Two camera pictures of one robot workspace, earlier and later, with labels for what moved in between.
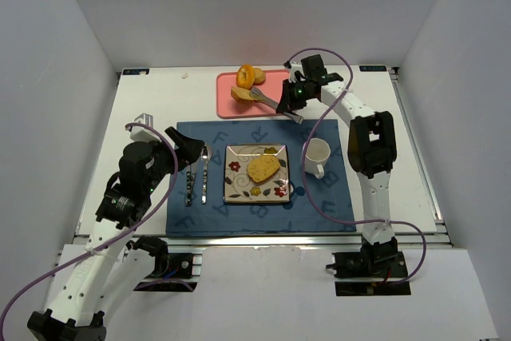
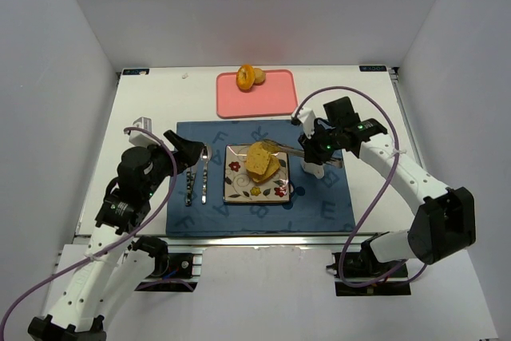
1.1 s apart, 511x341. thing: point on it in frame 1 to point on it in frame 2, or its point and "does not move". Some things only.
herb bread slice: x=243 y=95 to x=258 y=158
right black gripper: x=290 y=93 to x=312 y=149
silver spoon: x=206 y=152 does not move
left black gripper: x=176 y=152 does not move
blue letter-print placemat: x=316 y=205 does not move
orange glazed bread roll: x=246 y=76 does not move
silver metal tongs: x=255 y=95 to x=289 y=150
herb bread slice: x=261 y=167 does not move
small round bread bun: x=259 y=77 does not move
